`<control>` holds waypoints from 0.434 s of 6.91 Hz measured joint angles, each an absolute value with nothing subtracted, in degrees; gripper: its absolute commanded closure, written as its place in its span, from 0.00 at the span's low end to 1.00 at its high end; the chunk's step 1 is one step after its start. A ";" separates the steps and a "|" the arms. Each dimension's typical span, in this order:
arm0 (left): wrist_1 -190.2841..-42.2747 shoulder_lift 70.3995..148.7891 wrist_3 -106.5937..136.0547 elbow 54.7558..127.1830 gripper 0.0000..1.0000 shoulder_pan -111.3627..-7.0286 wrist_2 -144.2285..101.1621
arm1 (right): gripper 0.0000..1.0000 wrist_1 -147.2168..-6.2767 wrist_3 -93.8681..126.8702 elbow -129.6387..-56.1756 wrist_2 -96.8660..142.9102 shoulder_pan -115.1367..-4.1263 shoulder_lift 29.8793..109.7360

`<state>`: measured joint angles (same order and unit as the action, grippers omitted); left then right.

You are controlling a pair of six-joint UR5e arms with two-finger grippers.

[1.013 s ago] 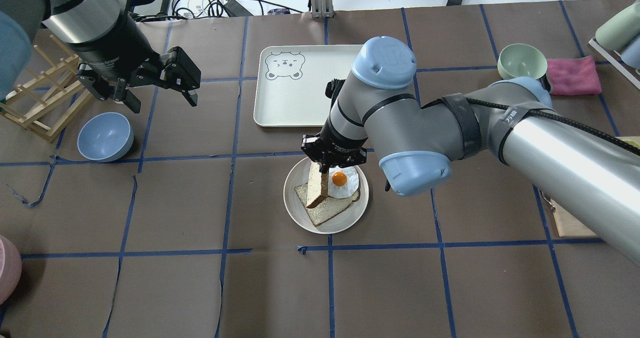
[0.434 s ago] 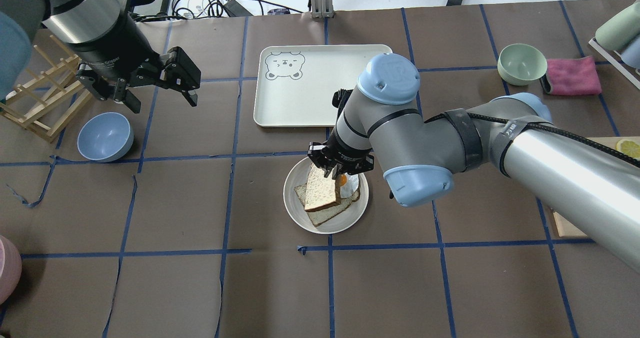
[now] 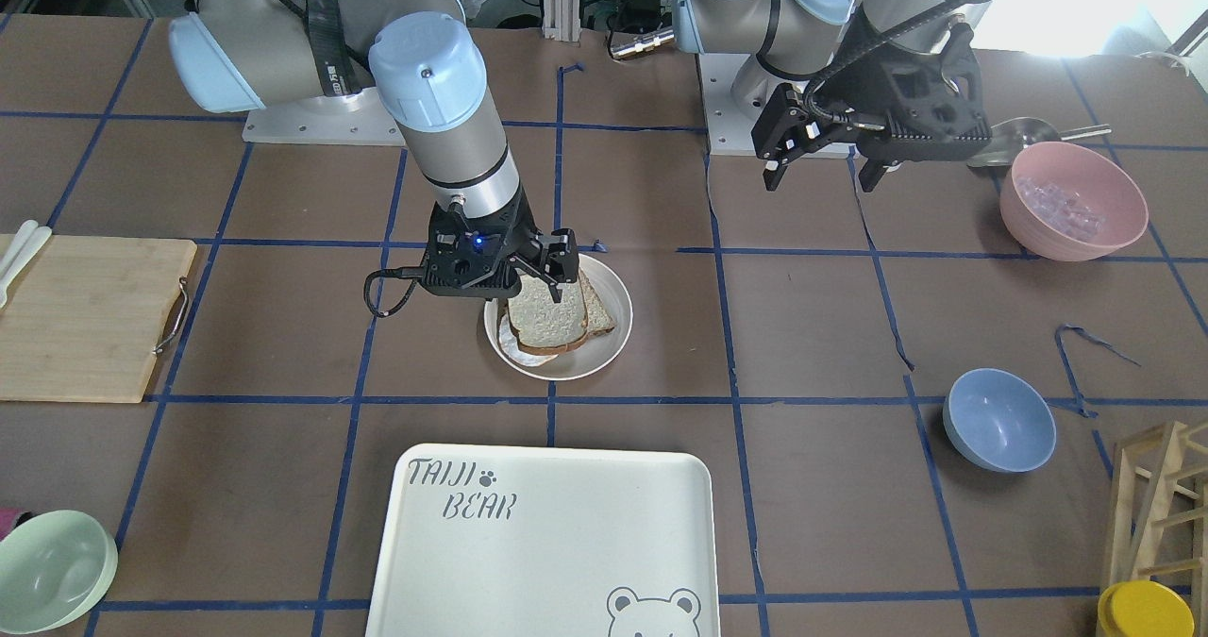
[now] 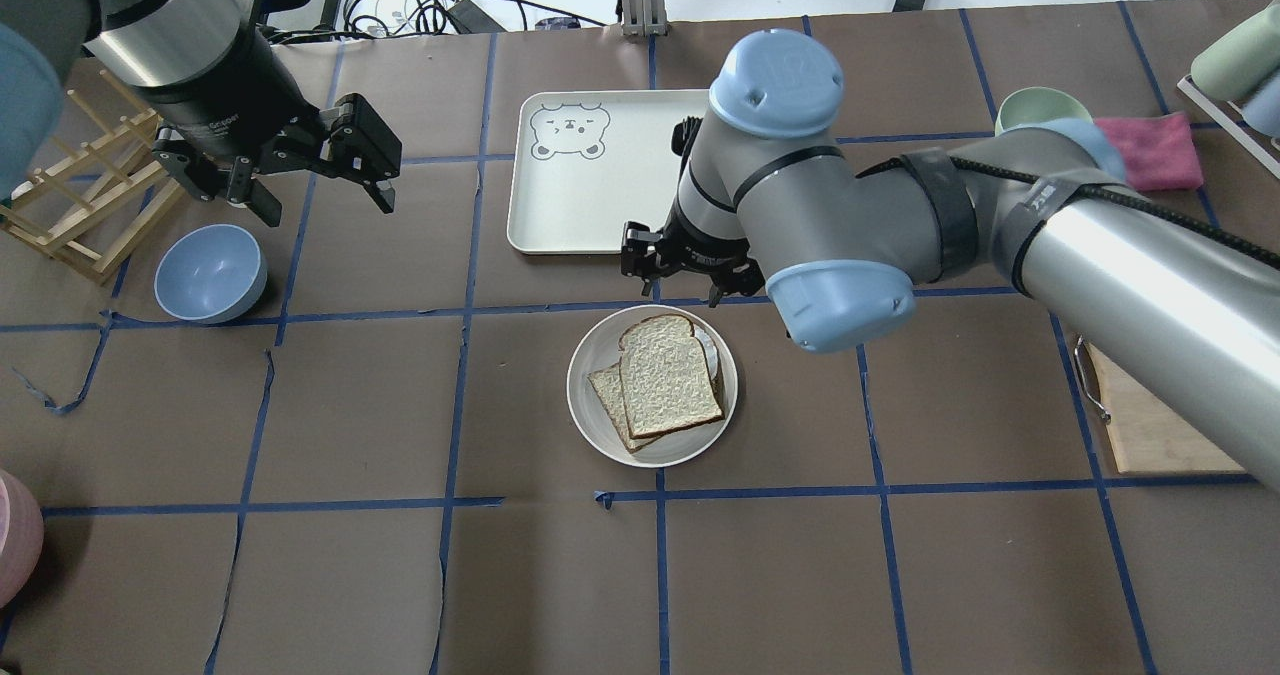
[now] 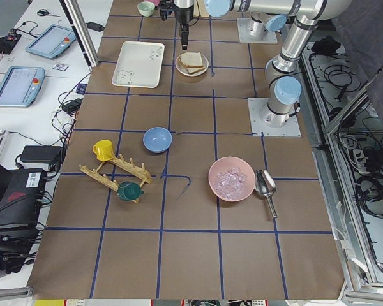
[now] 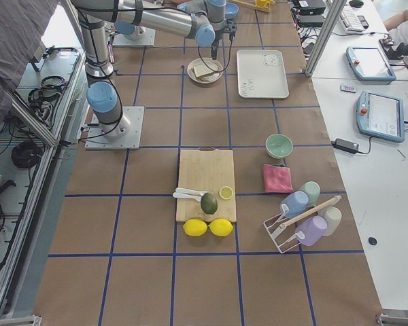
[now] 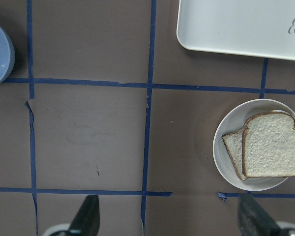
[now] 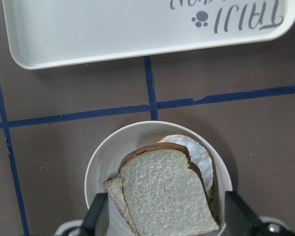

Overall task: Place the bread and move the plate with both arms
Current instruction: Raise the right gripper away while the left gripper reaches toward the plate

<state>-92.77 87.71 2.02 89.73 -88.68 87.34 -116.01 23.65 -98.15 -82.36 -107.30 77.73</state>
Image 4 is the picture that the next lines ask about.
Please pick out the white wire cup rack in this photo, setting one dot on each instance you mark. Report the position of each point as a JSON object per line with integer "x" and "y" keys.
{"x": 1265, "y": 155}

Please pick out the green cup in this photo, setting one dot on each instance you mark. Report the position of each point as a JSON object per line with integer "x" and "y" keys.
{"x": 1242, "y": 59}

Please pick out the wooden cutting board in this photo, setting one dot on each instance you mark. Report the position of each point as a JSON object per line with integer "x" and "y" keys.
{"x": 1144, "y": 435}

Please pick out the wooden mug rack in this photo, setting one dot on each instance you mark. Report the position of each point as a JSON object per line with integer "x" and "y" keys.
{"x": 95, "y": 206}

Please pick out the pink cloth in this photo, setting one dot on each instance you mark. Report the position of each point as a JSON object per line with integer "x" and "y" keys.
{"x": 1158, "y": 153}

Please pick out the pink bowl with ice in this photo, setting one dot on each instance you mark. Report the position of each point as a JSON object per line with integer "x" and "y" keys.
{"x": 22, "y": 536}

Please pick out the blue bowl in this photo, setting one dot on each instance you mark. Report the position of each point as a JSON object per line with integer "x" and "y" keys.
{"x": 212, "y": 275}

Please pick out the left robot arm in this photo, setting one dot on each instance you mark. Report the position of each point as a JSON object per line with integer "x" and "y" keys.
{"x": 234, "y": 113}

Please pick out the white round plate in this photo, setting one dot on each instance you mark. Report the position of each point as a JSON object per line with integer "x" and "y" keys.
{"x": 601, "y": 347}

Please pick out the light green bowl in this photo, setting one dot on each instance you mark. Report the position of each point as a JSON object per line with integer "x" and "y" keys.
{"x": 1036, "y": 105}

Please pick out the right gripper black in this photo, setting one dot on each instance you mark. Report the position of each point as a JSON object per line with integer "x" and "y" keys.
{"x": 700, "y": 246}

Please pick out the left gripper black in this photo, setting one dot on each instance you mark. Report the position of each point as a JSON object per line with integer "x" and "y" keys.
{"x": 232, "y": 98}

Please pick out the bread slice from board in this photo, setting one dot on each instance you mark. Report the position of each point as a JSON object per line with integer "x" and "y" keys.
{"x": 665, "y": 378}

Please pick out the bread slice on plate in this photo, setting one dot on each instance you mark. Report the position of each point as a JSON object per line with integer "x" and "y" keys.
{"x": 607, "y": 386}

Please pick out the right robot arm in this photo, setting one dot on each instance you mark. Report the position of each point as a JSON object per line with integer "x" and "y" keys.
{"x": 767, "y": 202}

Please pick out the blue cup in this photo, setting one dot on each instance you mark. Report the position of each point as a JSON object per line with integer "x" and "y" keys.
{"x": 1261, "y": 111}

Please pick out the cream bear tray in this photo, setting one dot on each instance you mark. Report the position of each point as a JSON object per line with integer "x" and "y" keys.
{"x": 587, "y": 162}

